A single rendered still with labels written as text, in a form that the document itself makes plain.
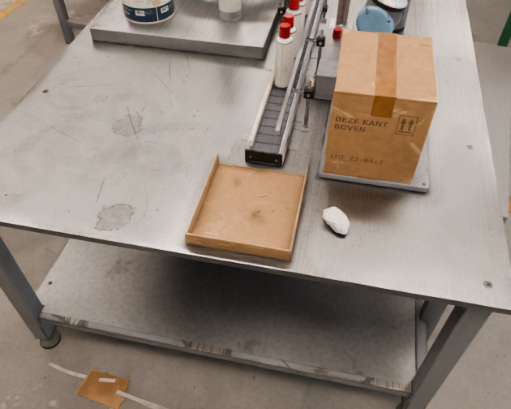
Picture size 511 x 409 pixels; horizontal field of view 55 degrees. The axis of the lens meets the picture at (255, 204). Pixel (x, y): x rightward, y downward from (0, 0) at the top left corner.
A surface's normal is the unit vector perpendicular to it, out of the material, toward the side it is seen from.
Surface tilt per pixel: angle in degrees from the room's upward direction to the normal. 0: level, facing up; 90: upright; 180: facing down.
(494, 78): 0
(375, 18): 94
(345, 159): 90
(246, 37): 0
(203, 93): 0
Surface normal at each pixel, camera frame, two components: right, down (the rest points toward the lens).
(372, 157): -0.19, 0.72
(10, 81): 0.00, -0.68
